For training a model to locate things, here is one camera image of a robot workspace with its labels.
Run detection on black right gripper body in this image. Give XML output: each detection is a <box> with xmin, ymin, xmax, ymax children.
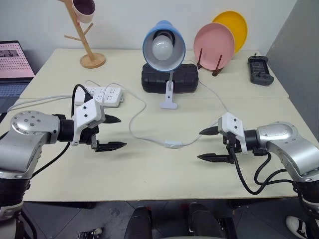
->
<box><xmin>223</xmin><ymin>131</ymin><xmax>244</xmax><ymax>165</ymax></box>

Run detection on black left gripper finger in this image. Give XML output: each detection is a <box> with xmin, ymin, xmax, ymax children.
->
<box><xmin>94</xmin><ymin>141</ymin><xmax>128</xmax><ymax>153</ymax></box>
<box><xmin>104</xmin><ymin>114</ymin><xmax>122</xmax><ymax>125</ymax></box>

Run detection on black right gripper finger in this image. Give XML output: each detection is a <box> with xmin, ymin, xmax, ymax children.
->
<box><xmin>197</xmin><ymin>153</ymin><xmax>230</xmax><ymax>164</ymax></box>
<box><xmin>199</xmin><ymin>126</ymin><xmax>220</xmax><ymax>136</ymax></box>

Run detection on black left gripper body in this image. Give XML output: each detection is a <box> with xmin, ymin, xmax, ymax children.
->
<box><xmin>79</xmin><ymin>124</ymin><xmax>101</xmax><ymax>150</ymax></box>

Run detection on blue clip desk lamp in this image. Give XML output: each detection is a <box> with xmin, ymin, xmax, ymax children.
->
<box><xmin>142</xmin><ymin>19</ymin><xmax>186</xmax><ymax>111</ymax></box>

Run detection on white power strip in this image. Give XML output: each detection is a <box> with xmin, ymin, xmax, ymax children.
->
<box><xmin>74</xmin><ymin>85</ymin><xmax>125</xmax><ymax>109</ymax></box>

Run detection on black plastic case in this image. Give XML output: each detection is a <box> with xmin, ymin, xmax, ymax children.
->
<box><xmin>141</xmin><ymin>63</ymin><xmax>200</xmax><ymax>94</ymax></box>

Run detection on dark wooden plate rack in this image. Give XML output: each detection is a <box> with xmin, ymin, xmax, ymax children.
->
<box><xmin>196</xmin><ymin>47</ymin><xmax>224</xmax><ymax>77</ymax></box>

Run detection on wooden cup tree stand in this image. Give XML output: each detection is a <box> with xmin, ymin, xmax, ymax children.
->
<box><xmin>57</xmin><ymin>0</ymin><xmax>107</xmax><ymax>69</ymax></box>

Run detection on dark rounded shape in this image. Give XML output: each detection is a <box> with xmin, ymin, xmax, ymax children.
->
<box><xmin>187</xmin><ymin>202</ymin><xmax>226</xmax><ymax>239</ymax></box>
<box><xmin>124</xmin><ymin>206</ymin><xmax>153</xmax><ymax>239</ymax></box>

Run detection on black handheld remote controller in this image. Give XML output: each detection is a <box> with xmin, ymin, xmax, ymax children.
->
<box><xmin>247</xmin><ymin>53</ymin><xmax>275</xmax><ymax>86</ymax></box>

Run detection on pink plate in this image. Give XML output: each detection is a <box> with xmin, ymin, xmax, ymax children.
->
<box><xmin>193</xmin><ymin>22</ymin><xmax>236</xmax><ymax>69</ymax></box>

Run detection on white shoe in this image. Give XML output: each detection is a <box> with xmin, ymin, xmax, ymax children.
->
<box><xmin>285</xmin><ymin>215</ymin><xmax>308</xmax><ymax>239</ymax></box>

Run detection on pink cup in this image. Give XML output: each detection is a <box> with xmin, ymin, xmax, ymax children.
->
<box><xmin>71</xmin><ymin>0</ymin><xmax>96</xmax><ymax>24</ymax></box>

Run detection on grey laptop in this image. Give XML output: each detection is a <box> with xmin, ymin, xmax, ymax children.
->
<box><xmin>0</xmin><ymin>40</ymin><xmax>36</xmax><ymax>114</ymax></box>

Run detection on yellow plate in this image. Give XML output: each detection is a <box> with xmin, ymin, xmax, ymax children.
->
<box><xmin>211</xmin><ymin>10</ymin><xmax>249</xmax><ymax>54</ymax></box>

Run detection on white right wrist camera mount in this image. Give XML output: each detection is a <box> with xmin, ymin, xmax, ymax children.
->
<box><xmin>218</xmin><ymin>112</ymin><xmax>248</xmax><ymax>154</ymax></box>

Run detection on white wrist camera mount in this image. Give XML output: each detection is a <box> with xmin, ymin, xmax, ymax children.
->
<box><xmin>218</xmin><ymin>112</ymin><xmax>248</xmax><ymax>154</ymax></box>
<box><xmin>71</xmin><ymin>99</ymin><xmax>107</xmax><ymax>146</ymax></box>

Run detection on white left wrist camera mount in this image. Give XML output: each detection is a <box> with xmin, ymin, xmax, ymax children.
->
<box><xmin>71</xmin><ymin>99</ymin><xmax>107</xmax><ymax>146</ymax></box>

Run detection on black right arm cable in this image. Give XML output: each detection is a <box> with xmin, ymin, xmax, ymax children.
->
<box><xmin>229</xmin><ymin>146</ymin><xmax>300</xmax><ymax>195</ymax></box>

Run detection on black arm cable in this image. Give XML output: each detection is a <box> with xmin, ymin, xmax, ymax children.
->
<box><xmin>32</xmin><ymin>84</ymin><xmax>94</xmax><ymax>177</ymax></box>
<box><xmin>229</xmin><ymin>146</ymin><xmax>300</xmax><ymax>195</ymax></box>

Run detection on white lamp cord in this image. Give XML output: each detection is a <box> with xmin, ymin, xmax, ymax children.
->
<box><xmin>84</xmin><ymin>58</ymin><xmax>229</xmax><ymax>148</ymax></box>

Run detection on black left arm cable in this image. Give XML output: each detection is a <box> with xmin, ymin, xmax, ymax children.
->
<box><xmin>32</xmin><ymin>84</ymin><xmax>94</xmax><ymax>177</ymax></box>

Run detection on white inline cord switch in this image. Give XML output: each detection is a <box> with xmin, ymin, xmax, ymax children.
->
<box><xmin>163</xmin><ymin>139</ymin><xmax>184</xmax><ymax>149</ymax></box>

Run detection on grey power strip cable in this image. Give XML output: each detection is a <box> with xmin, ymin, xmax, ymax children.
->
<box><xmin>6</xmin><ymin>95</ymin><xmax>77</xmax><ymax>113</ymax></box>

